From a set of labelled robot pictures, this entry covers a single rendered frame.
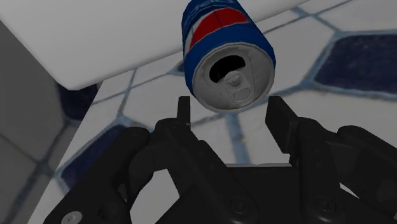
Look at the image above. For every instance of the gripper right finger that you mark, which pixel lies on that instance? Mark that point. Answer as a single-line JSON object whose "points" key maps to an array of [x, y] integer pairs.
{"points": [[319, 161]]}

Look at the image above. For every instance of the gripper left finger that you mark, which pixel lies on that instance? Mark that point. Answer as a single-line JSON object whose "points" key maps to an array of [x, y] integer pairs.
{"points": [[173, 149]]}

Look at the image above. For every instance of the blue and red soda can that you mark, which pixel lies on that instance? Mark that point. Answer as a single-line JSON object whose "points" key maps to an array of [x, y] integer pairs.
{"points": [[226, 40]]}

